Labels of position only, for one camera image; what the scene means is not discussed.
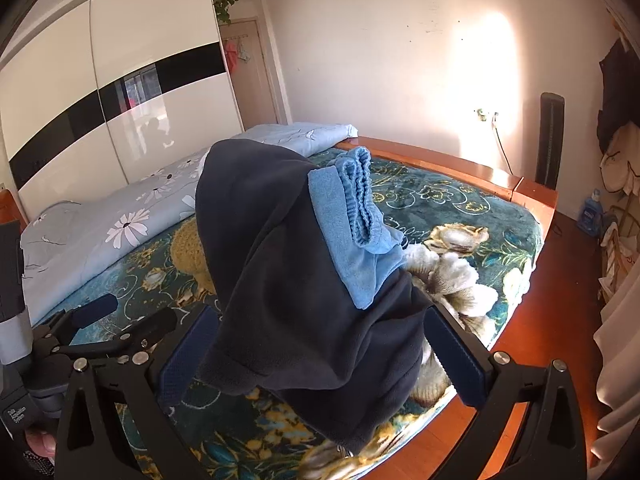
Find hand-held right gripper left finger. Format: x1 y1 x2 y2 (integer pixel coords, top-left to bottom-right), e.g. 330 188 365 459
54 305 223 480

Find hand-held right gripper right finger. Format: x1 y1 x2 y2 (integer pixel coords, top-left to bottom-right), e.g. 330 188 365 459
424 304 590 480

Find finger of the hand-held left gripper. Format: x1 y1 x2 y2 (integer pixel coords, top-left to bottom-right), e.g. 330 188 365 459
30 307 179 367
64 294 119 332

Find dark navy fleece garment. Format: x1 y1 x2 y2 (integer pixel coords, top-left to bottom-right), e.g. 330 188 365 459
195 139 436 456

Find light blue pants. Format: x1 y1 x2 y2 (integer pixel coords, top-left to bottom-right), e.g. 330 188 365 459
307 147 408 311

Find person's left hand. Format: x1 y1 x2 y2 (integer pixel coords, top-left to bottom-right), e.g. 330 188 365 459
24 429 57 460

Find light blue daisy quilt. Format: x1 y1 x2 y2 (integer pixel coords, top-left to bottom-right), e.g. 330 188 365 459
20 122 358 326

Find yellow knit garment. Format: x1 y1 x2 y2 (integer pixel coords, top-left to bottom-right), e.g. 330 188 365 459
170 220 221 293

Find white curtain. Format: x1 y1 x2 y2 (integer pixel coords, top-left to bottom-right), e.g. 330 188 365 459
592 260 640 480

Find teal floral blanket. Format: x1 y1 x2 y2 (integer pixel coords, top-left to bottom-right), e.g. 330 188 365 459
30 152 546 480

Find blue detergent bottle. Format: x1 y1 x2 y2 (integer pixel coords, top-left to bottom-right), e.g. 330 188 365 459
580 189 607 236

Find black tower fan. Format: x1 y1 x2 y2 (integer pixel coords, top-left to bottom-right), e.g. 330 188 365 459
535 92 566 191

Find beige hanging bag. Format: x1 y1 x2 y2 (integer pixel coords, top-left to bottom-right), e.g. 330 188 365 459
600 122 640 196

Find beige door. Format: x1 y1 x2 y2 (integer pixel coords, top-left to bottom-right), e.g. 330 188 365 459
220 17 282 132

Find white wardrobe with black stripe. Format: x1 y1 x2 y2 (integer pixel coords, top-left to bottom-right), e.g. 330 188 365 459
0 0 246 221

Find dark hanging jacket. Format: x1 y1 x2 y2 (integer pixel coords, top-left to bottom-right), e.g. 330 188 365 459
597 37 640 153

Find dark power cable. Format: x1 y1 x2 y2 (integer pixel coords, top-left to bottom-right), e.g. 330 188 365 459
492 112 514 174

